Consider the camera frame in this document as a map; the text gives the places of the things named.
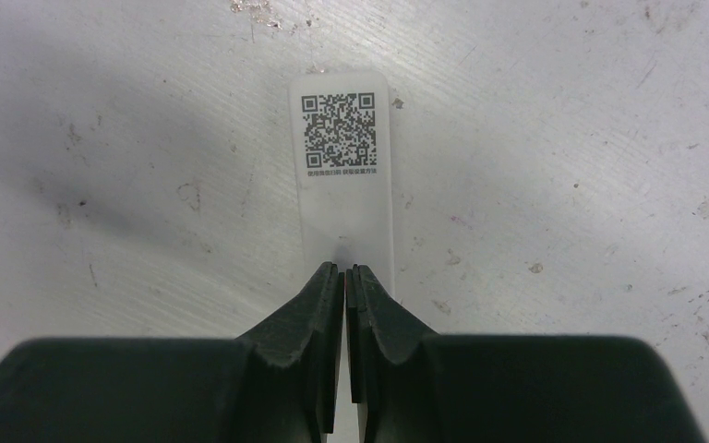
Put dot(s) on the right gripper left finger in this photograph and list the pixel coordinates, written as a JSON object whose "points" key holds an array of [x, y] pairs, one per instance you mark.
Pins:
{"points": [[275, 383]]}

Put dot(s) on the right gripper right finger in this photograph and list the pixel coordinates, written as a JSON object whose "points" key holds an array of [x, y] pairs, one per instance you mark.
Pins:
{"points": [[412, 384]]}

